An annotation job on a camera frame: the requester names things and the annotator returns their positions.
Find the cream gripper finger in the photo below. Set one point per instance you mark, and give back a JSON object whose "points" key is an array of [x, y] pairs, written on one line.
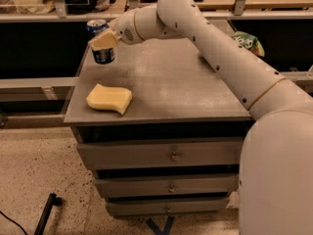
{"points": [[105, 40]]}

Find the blue pepsi can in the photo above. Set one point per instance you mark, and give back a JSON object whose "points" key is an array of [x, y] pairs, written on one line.
{"points": [[93, 28]]}

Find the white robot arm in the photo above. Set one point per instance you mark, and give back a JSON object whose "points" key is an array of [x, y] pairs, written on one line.
{"points": [[276, 165]]}

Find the yellow sponge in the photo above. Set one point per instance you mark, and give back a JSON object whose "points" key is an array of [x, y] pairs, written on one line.
{"points": [[106, 98]]}

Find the grey drawer cabinet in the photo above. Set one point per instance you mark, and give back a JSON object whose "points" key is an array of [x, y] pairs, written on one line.
{"points": [[175, 95]]}

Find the green chip bag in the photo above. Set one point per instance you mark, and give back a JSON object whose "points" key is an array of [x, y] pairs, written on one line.
{"points": [[250, 42]]}

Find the top grey drawer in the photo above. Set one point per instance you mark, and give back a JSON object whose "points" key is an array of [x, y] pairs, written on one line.
{"points": [[161, 153]]}

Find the grey drawer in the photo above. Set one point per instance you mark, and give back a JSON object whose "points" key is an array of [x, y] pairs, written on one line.
{"points": [[167, 185], [167, 206], [161, 153]]}

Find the middle grey drawer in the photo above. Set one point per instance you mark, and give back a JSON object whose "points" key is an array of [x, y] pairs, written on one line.
{"points": [[167, 185]]}

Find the bottom grey drawer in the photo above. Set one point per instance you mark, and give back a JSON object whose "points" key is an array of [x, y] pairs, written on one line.
{"points": [[167, 206]]}

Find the black metal leg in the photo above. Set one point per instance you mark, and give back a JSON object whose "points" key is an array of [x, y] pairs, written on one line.
{"points": [[52, 201]]}

